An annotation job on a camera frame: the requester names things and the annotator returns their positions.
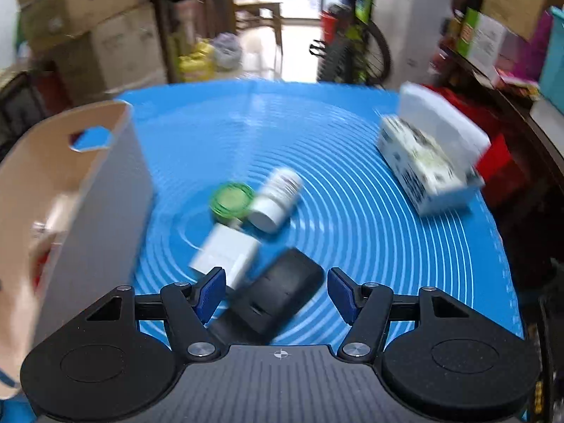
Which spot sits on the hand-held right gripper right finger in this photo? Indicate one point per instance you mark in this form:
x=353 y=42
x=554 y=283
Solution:
x=341 y=293

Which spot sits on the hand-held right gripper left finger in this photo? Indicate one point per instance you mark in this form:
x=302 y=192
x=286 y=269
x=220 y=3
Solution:
x=211 y=293

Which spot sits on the black plastic device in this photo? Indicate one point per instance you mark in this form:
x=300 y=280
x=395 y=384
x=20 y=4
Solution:
x=282 y=291

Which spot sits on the beige plastic storage bin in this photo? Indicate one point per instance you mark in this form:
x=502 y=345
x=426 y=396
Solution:
x=110 y=229

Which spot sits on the white power adapter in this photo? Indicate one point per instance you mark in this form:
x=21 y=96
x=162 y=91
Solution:
x=224 y=251

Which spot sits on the blue silicone baking mat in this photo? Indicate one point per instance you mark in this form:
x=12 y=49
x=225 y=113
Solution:
x=352 y=238

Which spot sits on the white pill bottle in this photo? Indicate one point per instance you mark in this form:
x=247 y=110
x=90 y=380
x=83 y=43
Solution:
x=273 y=202

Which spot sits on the white patterned tissue box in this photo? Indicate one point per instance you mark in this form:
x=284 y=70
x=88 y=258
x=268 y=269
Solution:
x=423 y=167

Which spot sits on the red box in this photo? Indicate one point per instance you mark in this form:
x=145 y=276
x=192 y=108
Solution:
x=498 y=158

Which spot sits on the yellow bag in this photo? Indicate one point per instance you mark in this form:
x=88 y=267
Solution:
x=196 y=61

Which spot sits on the small white plastic bag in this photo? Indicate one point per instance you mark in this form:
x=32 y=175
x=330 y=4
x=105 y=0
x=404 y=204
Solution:
x=227 y=50

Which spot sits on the green black bicycle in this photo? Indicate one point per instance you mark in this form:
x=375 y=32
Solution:
x=348 y=39

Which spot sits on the black metal cart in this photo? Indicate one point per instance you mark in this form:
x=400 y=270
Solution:
x=22 y=110

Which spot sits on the dark wooden cabinet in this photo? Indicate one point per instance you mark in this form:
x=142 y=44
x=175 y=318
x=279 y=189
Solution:
x=189 y=22

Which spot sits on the green white carton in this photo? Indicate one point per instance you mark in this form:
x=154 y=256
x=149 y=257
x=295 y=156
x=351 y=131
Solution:
x=482 y=35

